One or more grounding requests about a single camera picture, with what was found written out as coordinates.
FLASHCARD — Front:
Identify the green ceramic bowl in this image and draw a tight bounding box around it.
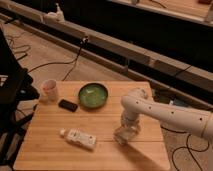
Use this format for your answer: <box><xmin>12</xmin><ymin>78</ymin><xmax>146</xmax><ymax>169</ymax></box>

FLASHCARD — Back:
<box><xmin>78</xmin><ymin>83</ymin><xmax>108</xmax><ymax>109</ymax></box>

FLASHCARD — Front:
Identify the blue box on floor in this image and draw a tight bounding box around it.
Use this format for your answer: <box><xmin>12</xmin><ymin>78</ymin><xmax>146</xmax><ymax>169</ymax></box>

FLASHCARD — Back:
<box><xmin>169</xmin><ymin>99</ymin><xmax>189</xmax><ymax>107</ymax></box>

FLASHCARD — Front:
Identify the black floor cable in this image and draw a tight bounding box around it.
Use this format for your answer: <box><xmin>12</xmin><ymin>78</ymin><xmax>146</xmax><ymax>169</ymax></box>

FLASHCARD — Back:
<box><xmin>6</xmin><ymin>35</ymin><xmax>90</xmax><ymax>82</ymax></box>

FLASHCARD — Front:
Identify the long metal rail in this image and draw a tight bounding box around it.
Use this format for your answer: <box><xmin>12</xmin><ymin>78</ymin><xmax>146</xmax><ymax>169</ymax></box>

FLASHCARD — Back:
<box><xmin>0</xmin><ymin>0</ymin><xmax>213</xmax><ymax>92</ymax></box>

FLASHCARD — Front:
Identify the white pink cup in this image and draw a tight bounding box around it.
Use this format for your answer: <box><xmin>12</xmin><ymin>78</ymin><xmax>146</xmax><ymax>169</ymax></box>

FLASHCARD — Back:
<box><xmin>41</xmin><ymin>79</ymin><xmax>58</xmax><ymax>101</ymax></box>

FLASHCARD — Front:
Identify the white sponge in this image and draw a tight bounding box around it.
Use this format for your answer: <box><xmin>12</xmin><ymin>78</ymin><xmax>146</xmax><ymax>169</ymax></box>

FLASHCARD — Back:
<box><xmin>114</xmin><ymin>127</ymin><xmax>135</xmax><ymax>145</ymax></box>

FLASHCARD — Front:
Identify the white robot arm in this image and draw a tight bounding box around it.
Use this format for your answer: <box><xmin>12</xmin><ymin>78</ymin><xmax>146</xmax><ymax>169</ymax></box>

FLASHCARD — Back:
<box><xmin>121</xmin><ymin>88</ymin><xmax>213</xmax><ymax>141</ymax></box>

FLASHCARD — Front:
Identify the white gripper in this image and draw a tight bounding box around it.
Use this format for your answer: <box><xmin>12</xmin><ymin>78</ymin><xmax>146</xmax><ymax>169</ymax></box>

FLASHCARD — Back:
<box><xmin>118</xmin><ymin>118</ymin><xmax>140</xmax><ymax>140</ymax></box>

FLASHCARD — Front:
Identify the white clamp on rail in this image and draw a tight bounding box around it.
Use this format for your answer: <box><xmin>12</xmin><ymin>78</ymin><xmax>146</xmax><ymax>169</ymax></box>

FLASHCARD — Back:
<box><xmin>44</xmin><ymin>4</ymin><xmax>65</xmax><ymax>22</ymax></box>

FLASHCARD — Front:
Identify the black equipment stand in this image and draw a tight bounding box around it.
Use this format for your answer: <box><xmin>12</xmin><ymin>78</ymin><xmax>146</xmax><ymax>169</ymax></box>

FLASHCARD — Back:
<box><xmin>0</xmin><ymin>29</ymin><xmax>39</xmax><ymax>166</ymax></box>

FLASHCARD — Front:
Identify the black cable right floor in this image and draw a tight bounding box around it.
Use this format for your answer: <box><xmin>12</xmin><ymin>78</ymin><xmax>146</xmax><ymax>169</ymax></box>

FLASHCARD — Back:
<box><xmin>161</xmin><ymin>124</ymin><xmax>213</xmax><ymax>171</ymax></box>

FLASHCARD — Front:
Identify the white lotion bottle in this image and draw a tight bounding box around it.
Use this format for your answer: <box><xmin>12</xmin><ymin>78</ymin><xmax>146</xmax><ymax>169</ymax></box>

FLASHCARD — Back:
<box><xmin>60</xmin><ymin>129</ymin><xmax>97</xmax><ymax>150</ymax></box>

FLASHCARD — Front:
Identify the black phone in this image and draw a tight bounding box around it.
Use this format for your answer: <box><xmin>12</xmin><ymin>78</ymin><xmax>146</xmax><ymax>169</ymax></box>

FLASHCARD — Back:
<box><xmin>58</xmin><ymin>99</ymin><xmax>78</xmax><ymax>112</ymax></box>

